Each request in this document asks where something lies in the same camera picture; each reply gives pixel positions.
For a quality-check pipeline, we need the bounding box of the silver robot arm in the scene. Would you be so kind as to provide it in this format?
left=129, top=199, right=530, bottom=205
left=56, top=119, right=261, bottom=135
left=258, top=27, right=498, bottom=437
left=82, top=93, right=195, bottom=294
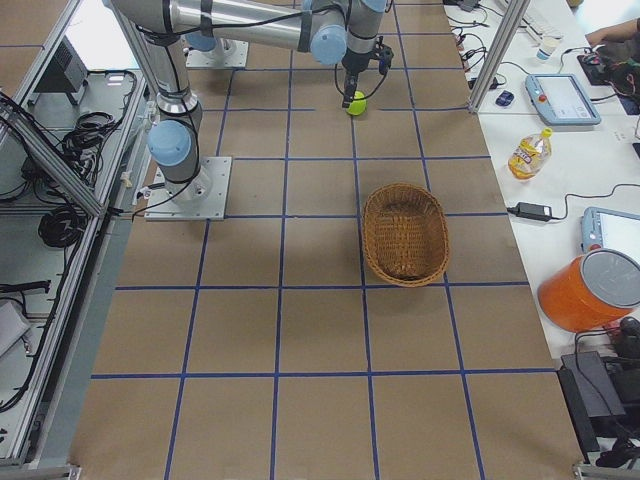
left=111, top=1, right=393, bottom=116
left=112, top=1, right=202, bottom=198

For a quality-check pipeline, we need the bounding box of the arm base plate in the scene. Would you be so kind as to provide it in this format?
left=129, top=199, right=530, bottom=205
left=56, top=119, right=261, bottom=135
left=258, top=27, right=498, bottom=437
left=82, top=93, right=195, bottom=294
left=186, top=39, right=249, bottom=70
left=143, top=156, right=232, bottom=221

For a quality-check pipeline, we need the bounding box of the black coiled cable bundle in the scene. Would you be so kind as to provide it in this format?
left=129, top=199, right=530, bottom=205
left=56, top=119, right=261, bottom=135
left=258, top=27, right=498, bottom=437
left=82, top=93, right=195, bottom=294
left=38, top=203, right=85, bottom=250

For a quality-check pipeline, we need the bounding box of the aluminium frame post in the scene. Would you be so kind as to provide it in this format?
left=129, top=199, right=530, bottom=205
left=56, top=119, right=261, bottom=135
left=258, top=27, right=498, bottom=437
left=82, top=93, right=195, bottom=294
left=468, top=0, right=530, bottom=114

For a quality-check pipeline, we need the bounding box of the white paper cup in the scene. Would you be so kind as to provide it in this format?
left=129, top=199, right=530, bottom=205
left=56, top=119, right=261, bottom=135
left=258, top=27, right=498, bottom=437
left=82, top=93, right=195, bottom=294
left=535, top=36, right=561, bottom=62

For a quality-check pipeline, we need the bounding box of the right teach pendant tablet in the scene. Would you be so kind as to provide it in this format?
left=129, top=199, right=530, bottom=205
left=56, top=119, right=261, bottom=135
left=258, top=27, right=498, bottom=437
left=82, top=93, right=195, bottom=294
left=581, top=207, right=640, bottom=263

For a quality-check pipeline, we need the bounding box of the brown wicker basket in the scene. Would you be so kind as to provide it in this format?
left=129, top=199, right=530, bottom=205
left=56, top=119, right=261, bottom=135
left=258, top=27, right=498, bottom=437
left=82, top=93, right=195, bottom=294
left=363, top=183, right=450, bottom=288

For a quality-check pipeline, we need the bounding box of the orange bucket grey lid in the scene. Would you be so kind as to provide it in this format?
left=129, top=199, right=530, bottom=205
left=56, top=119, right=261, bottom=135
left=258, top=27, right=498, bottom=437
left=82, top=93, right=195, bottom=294
left=537, top=248, right=639, bottom=333

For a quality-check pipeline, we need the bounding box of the black power adapter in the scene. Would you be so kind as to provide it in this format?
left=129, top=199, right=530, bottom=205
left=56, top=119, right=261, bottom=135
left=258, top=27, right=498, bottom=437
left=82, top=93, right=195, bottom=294
left=507, top=202, right=553, bottom=222

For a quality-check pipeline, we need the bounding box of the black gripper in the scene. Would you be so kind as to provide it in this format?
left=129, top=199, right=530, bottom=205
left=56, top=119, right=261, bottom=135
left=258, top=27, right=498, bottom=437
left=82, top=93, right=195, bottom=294
left=342, top=34, right=394, bottom=109

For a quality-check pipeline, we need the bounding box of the teach pendant tablet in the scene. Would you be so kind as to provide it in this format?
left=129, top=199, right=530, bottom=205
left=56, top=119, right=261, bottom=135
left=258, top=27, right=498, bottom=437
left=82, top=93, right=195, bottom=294
left=581, top=207, right=640, bottom=263
left=524, top=74, right=601, bottom=126

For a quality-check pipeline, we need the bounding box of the yellow juice bottle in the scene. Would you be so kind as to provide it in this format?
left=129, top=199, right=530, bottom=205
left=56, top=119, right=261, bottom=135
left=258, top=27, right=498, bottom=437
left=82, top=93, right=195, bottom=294
left=507, top=127, right=553, bottom=180

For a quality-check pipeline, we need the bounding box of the left teach pendant tablet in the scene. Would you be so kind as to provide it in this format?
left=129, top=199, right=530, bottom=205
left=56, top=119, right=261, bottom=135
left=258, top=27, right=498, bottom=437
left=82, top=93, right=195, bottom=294
left=524, top=74, right=601, bottom=126

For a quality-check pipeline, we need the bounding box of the green apple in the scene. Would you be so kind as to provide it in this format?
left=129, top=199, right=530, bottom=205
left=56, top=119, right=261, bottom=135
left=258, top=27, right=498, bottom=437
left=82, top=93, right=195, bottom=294
left=346, top=90, right=367, bottom=117

